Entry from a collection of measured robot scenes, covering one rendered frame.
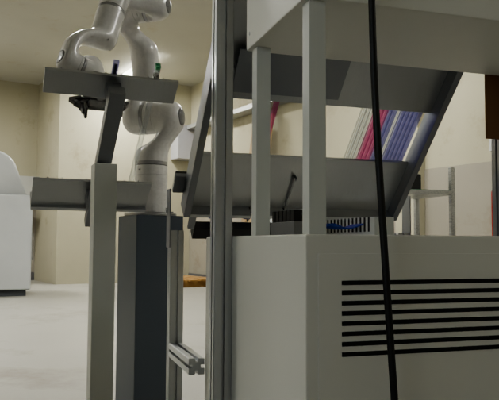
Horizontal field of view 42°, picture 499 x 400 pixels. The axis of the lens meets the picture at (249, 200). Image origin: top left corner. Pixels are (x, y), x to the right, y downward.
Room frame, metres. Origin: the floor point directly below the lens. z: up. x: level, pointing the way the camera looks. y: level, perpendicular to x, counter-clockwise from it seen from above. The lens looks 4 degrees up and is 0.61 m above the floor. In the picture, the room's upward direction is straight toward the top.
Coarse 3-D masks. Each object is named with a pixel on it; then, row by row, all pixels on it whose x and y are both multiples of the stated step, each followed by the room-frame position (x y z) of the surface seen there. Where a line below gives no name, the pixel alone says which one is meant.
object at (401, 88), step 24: (240, 0) 1.53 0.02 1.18; (240, 24) 1.57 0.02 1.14; (240, 48) 1.57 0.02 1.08; (240, 72) 1.62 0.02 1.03; (288, 72) 1.65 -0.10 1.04; (336, 72) 1.68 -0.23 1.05; (360, 72) 1.74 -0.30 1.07; (384, 72) 1.76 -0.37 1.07; (408, 72) 1.77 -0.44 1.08; (432, 72) 1.79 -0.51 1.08; (240, 96) 1.71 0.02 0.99; (288, 96) 1.74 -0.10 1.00; (336, 96) 1.73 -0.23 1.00; (360, 96) 1.79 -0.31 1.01; (384, 96) 1.81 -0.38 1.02; (408, 96) 1.83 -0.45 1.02; (432, 96) 1.85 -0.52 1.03
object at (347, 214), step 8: (192, 208) 1.92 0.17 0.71; (200, 208) 1.93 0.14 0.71; (208, 208) 1.94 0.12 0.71; (232, 208) 1.96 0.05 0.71; (240, 208) 1.97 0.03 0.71; (248, 208) 1.98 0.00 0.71; (272, 208) 2.00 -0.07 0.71; (280, 208) 2.01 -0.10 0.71; (288, 208) 2.02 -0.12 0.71; (296, 208) 2.03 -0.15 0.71; (192, 216) 1.91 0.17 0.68; (200, 216) 1.91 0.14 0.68; (208, 216) 1.92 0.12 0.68; (232, 216) 1.94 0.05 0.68; (240, 216) 1.95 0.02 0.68; (248, 216) 1.95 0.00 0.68; (328, 216) 2.04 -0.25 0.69; (336, 216) 2.04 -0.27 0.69; (344, 216) 2.05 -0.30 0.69; (352, 216) 2.06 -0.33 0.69; (360, 216) 2.07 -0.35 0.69; (368, 216) 2.08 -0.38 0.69; (376, 216) 2.09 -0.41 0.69
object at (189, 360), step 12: (168, 192) 1.89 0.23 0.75; (168, 204) 1.89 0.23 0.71; (408, 204) 2.12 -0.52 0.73; (168, 216) 1.89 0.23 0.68; (276, 216) 1.59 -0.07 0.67; (288, 216) 1.52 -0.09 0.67; (300, 216) 1.49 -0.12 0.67; (408, 216) 2.12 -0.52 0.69; (168, 228) 1.89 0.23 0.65; (276, 228) 1.59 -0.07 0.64; (288, 228) 1.51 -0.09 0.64; (300, 228) 1.48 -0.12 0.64; (336, 228) 1.55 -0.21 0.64; (348, 228) 1.52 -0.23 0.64; (360, 228) 1.51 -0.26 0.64; (372, 228) 1.46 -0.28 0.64; (408, 228) 2.12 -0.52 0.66; (168, 240) 1.88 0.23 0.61; (180, 348) 1.78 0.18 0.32; (180, 360) 1.74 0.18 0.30; (192, 360) 1.63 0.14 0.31; (204, 360) 1.64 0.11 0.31; (192, 372) 1.63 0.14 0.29; (204, 372) 1.64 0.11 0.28
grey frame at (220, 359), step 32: (224, 0) 1.42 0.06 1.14; (224, 32) 1.42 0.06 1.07; (224, 64) 1.42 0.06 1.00; (224, 96) 1.42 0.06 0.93; (224, 128) 1.42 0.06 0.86; (224, 160) 1.42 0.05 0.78; (224, 192) 1.42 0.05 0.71; (224, 224) 1.42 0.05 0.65; (224, 256) 1.42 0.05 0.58; (224, 288) 1.42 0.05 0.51; (224, 320) 1.41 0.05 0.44; (224, 352) 1.41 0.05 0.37; (224, 384) 1.41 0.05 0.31
